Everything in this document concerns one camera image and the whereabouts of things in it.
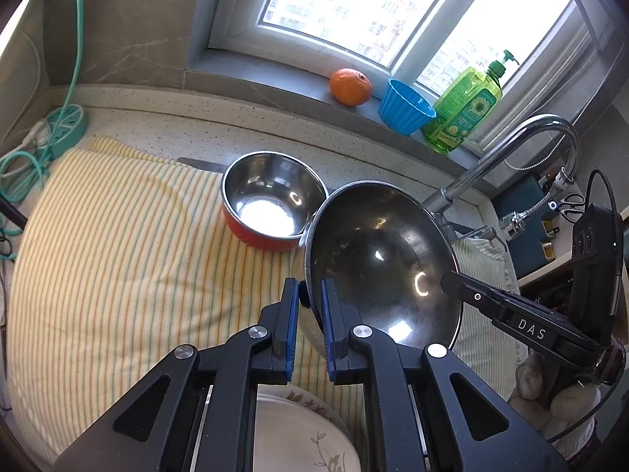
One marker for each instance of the white window frame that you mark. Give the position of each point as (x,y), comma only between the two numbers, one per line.
(424,43)

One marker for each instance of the yellow striped cloth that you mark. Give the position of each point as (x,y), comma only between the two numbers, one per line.
(125,256)

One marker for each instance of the orange fruit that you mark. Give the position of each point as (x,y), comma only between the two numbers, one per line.
(350,87)

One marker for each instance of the teal power strip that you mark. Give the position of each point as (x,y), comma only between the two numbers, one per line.
(67,126)

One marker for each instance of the plain white deep plate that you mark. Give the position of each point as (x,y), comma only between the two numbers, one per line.
(290,437)

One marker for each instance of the large stainless steel bowl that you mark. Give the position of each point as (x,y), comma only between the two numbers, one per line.
(387,256)

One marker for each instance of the dark teal knife block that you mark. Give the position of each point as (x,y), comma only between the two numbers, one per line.
(532,248)

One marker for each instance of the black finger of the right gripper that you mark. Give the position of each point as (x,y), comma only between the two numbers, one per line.
(527,322)

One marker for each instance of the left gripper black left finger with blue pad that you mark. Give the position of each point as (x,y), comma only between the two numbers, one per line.
(196,409)

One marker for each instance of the floral white plate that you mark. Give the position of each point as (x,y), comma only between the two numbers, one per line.
(303,397)

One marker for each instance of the chrome kitchen faucet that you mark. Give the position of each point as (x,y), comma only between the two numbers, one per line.
(513,224)

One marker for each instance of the blue fluted cup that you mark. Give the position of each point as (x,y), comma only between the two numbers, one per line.
(403,109)

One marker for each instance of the green dish soap bottle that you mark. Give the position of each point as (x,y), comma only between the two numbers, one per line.
(465,103)

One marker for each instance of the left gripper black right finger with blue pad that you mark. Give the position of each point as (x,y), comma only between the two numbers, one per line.
(425,409)

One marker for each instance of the red steel-lined bowl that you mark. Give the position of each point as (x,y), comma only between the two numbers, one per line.
(270,198)

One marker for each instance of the black scissors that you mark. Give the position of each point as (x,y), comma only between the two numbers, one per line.
(571,206)

